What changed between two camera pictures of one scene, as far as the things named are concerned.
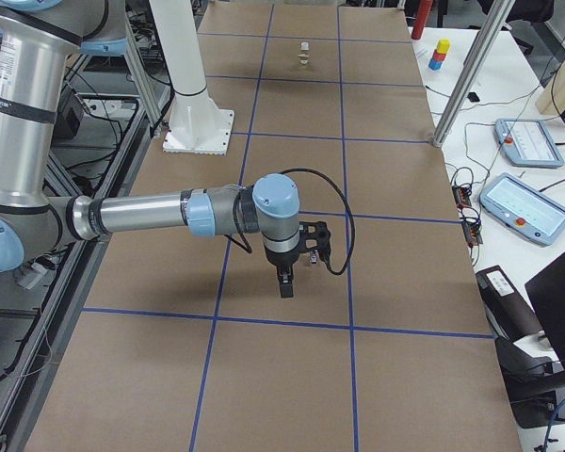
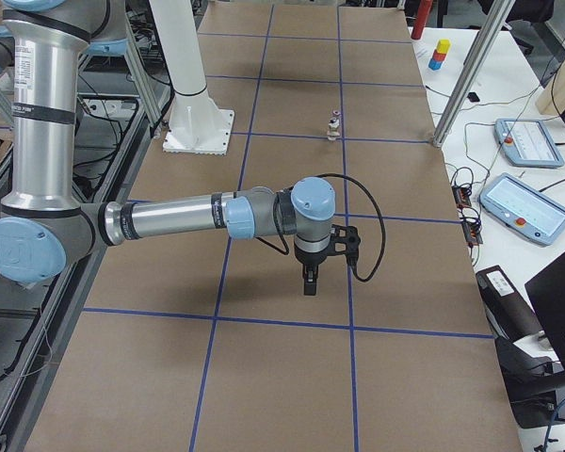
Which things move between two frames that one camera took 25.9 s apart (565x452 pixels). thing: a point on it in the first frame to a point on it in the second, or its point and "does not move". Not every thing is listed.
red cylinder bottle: x=422 y=17 does not move
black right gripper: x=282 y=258 to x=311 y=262
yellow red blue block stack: x=440 y=54 does not move
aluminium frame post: x=474 y=73 does not move
